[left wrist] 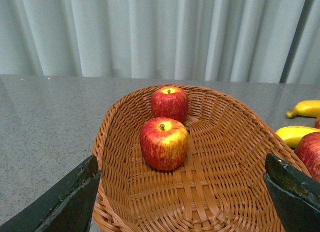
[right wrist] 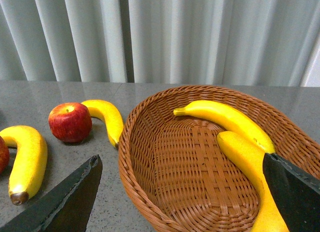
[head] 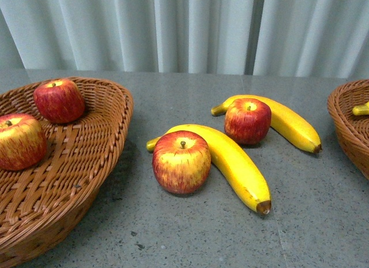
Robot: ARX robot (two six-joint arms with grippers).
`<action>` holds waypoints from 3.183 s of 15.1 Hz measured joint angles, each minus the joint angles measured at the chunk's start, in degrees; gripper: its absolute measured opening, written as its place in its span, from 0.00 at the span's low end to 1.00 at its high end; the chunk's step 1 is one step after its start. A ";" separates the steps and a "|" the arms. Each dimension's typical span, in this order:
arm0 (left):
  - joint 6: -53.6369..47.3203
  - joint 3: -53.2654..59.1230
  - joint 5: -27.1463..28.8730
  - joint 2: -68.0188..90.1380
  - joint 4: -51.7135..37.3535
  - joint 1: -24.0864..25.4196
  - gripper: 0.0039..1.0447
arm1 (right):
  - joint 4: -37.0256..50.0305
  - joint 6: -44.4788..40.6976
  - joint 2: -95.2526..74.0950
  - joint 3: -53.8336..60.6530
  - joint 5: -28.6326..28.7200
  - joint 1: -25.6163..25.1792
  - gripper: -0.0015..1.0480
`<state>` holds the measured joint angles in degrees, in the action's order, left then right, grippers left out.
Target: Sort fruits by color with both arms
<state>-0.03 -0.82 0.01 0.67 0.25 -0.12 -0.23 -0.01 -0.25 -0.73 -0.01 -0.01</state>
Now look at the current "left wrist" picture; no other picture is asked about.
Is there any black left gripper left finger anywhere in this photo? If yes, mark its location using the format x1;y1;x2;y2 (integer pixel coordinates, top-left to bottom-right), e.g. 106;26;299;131
0;155;101;232

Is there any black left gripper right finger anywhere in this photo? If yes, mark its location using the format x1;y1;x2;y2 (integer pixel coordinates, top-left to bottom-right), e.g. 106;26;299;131
263;153;320;232

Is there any yellow banana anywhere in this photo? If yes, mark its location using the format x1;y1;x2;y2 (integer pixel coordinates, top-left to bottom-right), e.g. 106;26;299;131
275;126;320;148
286;100;320;118

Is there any dark red apple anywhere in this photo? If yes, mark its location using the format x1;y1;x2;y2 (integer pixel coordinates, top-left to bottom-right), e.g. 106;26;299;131
314;117;320;129

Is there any left brown wicker basket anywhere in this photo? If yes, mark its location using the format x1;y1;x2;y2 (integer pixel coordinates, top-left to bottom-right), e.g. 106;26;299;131
92;85;307;232

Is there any red yellow apple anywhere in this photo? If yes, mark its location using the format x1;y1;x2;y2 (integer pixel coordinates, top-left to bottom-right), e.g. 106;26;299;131
139;117;189;171

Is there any grey curtain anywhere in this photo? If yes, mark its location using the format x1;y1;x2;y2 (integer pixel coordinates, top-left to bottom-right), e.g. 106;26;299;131
0;0;320;84

